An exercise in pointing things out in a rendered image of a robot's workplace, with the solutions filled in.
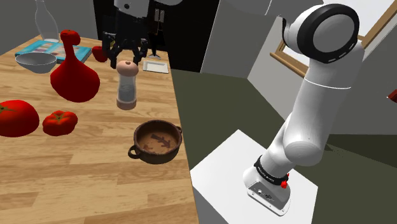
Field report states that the clear pepper mill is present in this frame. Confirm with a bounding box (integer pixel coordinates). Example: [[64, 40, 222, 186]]
[[116, 60, 140, 111]]

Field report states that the red vase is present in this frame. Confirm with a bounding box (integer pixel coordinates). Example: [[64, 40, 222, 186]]
[[50, 29, 101, 104]]

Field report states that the teal book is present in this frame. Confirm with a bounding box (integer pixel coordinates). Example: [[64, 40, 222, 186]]
[[15, 39, 92, 65]]

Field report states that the wooden window frame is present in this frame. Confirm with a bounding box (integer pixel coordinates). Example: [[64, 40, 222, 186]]
[[269, 0, 397, 79]]

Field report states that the grey bowl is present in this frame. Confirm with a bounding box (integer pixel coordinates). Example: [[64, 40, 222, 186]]
[[15, 52, 58, 74]]

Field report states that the white square plate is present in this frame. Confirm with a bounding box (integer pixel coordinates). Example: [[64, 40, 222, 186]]
[[142, 59, 170, 74]]

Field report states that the black stemmed glass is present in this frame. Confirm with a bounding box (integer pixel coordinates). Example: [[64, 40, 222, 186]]
[[147, 29, 163, 60]]

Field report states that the clear glass bottle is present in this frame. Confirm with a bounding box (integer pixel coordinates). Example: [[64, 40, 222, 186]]
[[34, 0, 60, 43]]

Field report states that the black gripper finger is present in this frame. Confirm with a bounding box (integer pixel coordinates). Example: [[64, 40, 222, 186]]
[[132, 38, 150, 65], [102, 31, 121, 69]]

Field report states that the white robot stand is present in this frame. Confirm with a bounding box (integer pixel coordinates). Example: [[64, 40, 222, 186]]
[[190, 129, 319, 224]]

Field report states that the small red tomato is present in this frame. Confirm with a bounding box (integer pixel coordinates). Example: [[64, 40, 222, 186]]
[[42, 109, 79, 137]]

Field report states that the large red tomato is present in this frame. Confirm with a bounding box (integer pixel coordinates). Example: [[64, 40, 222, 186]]
[[0, 99, 41, 138]]

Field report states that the brown two-handled pot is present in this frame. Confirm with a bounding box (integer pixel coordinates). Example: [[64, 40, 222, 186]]
[[127, 119, 183, 165]]

